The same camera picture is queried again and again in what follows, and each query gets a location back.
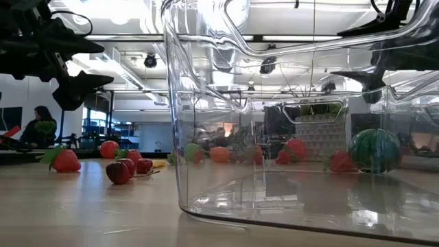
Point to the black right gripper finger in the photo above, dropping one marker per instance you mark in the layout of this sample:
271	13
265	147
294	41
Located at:
368	80
380	22

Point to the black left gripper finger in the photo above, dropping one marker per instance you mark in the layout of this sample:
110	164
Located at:
75	44
80	91

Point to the small toy watermelon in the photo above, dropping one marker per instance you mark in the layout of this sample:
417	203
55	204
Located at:
374	151

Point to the red toy cherry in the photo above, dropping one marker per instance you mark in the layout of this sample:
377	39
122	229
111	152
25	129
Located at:
144	165
129	164
118	173

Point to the small yellow toy fruit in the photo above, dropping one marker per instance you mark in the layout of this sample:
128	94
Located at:
158	164

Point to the green toy leaf with stem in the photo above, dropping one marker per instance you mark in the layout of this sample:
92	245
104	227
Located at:
171	158

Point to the green toy fruit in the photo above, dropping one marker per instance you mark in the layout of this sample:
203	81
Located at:
190	152

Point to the orange toy fruit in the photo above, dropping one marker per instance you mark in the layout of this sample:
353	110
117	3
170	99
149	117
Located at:
219	154

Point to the clear plastic tupperware container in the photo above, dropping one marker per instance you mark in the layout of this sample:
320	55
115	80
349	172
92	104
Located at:
240	206

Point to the black ceiling spotlight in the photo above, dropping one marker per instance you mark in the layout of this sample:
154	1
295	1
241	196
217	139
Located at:
267	65
328	87
150	60

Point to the green leafy background plant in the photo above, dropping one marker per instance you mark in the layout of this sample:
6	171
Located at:
46	127

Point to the person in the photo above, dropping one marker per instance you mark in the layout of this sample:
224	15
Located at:
34	133

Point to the succulent in white patterned pot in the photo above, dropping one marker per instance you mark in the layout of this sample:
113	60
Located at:
320	140

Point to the red background object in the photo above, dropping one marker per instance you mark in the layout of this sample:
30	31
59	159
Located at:
10	132

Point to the black aluminium table frame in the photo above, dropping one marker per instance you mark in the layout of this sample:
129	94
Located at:
90	155

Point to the dark wall picture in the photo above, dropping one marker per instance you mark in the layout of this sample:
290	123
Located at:
10	118

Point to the ribbed silver ceiling duct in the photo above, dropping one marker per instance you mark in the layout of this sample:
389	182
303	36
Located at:
221	58

